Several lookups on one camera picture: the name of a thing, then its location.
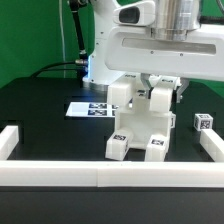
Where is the black cable hose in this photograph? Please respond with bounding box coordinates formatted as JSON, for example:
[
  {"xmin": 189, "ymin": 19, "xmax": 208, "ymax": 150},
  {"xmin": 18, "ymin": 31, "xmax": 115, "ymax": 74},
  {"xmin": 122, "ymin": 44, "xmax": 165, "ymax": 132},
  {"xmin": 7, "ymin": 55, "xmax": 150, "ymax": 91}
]
[{"xmin": 31, "ymin": 0, "xmax": 90, "ymax": 78}]

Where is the white marker sheet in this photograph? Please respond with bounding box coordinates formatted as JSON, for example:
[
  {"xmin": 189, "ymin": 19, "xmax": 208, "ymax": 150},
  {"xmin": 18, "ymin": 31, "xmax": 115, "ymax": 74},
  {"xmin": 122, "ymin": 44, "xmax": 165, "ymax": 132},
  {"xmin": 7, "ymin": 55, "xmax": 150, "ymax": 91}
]
[{"xmin": 66, "ymin": 102, "xmax": 117, "ymax": 117}]

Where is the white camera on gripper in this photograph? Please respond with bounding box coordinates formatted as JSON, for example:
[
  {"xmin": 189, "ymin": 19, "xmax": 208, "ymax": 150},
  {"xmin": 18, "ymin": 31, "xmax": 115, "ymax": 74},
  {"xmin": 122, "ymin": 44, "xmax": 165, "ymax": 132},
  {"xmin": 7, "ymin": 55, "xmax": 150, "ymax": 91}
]
[{"xmin": 113, "ymin": 0, "xmax": 156, "ymax": 26}]

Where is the white chair back part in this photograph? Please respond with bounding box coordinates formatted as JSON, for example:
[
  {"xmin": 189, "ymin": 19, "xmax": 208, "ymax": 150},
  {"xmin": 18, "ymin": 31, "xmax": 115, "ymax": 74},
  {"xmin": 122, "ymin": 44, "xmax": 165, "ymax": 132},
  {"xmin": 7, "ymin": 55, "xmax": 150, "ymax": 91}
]
[{"xmin": 107, "ymin": 73, "xmax": 181, "ymax": 113}]

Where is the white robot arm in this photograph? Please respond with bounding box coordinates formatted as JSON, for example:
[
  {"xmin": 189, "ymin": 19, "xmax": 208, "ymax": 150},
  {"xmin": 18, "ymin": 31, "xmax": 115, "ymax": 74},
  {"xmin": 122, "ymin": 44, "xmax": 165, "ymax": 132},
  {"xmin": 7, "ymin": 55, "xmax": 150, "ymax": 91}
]
[{"xmin": 103, "ymin": 0, "xmax": 224, "ymax": 95}]

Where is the thin white cable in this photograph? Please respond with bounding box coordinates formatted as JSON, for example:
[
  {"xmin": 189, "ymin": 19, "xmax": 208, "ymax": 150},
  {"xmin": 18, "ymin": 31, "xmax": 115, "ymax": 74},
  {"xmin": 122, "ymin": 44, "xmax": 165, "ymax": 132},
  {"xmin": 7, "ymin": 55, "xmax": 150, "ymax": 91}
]
[{"xmin": 58, "ymin": 0, "xmax": 67, "ymax": 78}]

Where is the white tagged cube nut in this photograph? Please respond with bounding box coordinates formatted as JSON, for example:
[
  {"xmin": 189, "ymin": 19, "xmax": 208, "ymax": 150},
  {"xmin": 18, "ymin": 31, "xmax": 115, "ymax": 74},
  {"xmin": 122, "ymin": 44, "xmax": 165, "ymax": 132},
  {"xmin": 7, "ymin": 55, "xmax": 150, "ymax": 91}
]
[{"xmin": 194, "ymin": 113, "xmax": 213, "ymax": 131}]

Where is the white U-shaped fence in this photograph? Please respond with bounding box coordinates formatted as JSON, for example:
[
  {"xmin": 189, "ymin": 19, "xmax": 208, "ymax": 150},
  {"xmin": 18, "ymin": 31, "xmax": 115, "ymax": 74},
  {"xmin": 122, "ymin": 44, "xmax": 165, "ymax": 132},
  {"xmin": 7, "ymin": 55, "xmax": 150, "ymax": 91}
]
[{"xmin": 0, "ymin": 126, "xmax": 224, "ymax": 188}]

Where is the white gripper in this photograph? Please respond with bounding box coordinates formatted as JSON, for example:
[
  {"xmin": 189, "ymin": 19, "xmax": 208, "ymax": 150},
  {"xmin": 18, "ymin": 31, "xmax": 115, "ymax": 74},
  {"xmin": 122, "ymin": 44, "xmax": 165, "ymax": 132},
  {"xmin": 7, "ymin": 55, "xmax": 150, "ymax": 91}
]
[{"xmin": 105, "ymin": 24, "xmax": 224, "ymax": 103}]

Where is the white chair seat part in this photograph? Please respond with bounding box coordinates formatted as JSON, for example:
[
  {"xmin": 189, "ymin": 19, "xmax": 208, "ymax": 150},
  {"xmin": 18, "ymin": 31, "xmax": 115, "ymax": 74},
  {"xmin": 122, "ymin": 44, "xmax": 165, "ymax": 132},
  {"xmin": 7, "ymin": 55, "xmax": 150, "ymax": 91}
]
[{"xmin": 113, "ymin": 96, "xmax": 177, "ymax": 151}]

